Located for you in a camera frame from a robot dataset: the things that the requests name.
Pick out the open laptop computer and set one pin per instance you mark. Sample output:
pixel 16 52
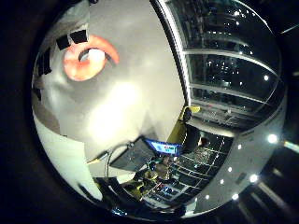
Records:
pixel 149 152

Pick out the orange plush donut toy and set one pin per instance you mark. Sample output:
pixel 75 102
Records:
pixel 88 59

